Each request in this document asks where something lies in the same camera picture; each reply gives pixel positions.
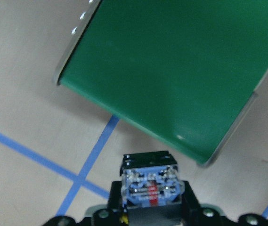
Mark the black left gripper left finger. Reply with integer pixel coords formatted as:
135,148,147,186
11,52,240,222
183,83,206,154
106,181,124,226

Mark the green conveyor belt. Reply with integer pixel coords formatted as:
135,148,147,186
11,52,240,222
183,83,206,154
55,0,268,165

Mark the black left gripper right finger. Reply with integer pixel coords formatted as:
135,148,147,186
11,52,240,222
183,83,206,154
181,181,201,226

